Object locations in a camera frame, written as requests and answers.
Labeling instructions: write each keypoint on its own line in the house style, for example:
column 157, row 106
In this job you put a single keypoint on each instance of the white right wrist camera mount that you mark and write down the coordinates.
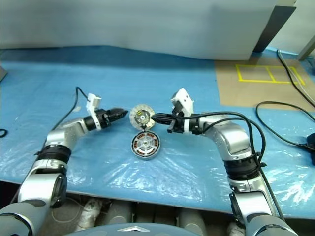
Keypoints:
column 185, row 98

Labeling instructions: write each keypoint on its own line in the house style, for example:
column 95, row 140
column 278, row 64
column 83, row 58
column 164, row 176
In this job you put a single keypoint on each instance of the grey rounded cylinder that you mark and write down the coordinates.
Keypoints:
column 119, row 214
column 192, row 221

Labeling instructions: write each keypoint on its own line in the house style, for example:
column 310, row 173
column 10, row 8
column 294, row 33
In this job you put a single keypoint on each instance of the white foam board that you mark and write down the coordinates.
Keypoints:
column 123, row 24

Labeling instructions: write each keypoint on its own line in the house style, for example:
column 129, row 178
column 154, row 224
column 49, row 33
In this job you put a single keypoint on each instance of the silver motor cap circuit board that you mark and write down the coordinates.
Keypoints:
column 137, row 116

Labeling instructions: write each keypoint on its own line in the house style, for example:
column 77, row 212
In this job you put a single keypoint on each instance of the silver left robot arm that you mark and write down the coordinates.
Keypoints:
column 56, row 137

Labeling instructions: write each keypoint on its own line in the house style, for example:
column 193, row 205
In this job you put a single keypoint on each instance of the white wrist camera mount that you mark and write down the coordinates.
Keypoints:
column 92, row 103
column 185, row 98

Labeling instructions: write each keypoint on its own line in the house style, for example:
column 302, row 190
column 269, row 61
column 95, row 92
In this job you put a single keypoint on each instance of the blue-grey robot torso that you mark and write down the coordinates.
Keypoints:
column 147, row 229

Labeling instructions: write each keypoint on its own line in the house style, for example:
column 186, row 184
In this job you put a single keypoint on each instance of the grey flat object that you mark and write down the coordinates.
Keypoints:
column 2, row 72

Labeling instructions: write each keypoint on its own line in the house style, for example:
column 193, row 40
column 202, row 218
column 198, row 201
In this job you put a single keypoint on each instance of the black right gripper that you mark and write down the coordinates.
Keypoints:
column 177, row 124

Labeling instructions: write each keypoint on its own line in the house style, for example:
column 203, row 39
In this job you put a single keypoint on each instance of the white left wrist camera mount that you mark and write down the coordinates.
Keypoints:
column 92, row 103

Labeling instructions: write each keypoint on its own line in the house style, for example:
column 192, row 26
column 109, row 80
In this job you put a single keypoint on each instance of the silver motor housing copper coils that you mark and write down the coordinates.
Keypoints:
column 134, row 147

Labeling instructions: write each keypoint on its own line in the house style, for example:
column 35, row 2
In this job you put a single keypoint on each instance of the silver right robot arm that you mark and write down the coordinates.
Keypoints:
column 231, row 137

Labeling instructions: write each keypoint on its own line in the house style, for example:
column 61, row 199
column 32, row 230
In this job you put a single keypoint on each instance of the brown cardboard sheet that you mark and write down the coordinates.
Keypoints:
column 236, row 93

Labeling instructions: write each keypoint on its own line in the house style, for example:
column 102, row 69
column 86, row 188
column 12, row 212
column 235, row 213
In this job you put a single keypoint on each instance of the black power adapter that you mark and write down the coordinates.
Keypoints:
column 311, row 141

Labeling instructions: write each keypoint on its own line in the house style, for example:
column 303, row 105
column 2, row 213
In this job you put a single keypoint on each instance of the grey metal frame leg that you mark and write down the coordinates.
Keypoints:
column 307, row 49

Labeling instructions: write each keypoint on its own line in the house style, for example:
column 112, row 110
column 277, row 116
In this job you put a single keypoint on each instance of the white wrapped bundle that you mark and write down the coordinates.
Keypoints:
column 92, row 211

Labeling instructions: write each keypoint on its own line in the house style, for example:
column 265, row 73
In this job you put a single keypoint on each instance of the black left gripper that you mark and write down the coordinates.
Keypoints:
column 104, row 118

